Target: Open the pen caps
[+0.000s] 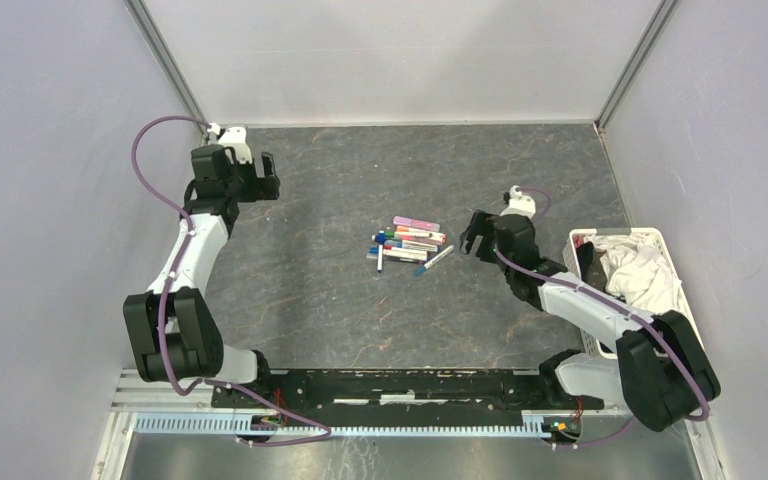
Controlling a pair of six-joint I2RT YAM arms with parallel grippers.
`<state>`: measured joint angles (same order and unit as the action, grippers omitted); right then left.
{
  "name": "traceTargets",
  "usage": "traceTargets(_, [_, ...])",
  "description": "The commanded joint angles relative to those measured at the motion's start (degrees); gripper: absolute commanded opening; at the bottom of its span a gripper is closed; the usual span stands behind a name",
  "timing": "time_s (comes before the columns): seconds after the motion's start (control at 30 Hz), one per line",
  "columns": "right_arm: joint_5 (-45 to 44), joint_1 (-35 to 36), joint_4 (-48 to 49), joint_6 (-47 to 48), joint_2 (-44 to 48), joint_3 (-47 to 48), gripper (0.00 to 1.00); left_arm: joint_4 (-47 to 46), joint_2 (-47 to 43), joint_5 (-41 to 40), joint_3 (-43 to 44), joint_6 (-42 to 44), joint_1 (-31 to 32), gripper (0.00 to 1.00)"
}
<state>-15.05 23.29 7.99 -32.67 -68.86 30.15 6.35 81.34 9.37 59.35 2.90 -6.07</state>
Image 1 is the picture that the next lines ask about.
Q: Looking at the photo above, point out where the blue capped marker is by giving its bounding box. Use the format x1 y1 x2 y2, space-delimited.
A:
369 245 428 263

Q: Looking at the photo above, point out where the slotted cable duct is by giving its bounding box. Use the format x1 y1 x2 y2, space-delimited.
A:
133 413 547 440

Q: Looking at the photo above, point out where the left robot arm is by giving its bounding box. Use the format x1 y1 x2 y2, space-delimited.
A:
123 144 280 408

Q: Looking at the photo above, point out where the red capped marker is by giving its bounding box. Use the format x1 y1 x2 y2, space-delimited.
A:
385 239 440 252

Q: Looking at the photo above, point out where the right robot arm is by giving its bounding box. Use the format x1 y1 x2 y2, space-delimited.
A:
459 210 721 432

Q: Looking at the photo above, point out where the dark purple pen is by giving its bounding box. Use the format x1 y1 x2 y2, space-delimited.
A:
365 253 425 265

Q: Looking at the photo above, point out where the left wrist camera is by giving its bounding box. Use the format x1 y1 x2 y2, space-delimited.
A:
207 123 253 164

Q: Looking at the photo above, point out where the orange capped marker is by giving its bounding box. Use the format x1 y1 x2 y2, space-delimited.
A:
394 227 446 244

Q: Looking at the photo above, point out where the white cloth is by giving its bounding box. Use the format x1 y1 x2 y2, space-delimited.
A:
585 233 684 314

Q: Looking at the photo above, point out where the white plastic basket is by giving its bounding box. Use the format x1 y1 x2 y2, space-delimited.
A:
563 227 696 326

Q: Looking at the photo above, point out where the light blue capped pen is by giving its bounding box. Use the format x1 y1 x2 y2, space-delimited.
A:
414 245 456 277

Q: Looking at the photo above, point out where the green capped marker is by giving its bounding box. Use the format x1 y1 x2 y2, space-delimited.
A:
383 230 441 246

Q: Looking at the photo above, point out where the pink highlighter pen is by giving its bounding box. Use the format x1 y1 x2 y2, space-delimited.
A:
392 216 440 232

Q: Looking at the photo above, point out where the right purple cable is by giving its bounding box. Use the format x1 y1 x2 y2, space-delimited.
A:
493 186 713 452

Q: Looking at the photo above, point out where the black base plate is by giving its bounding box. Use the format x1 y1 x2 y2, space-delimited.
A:
211 368 605 429

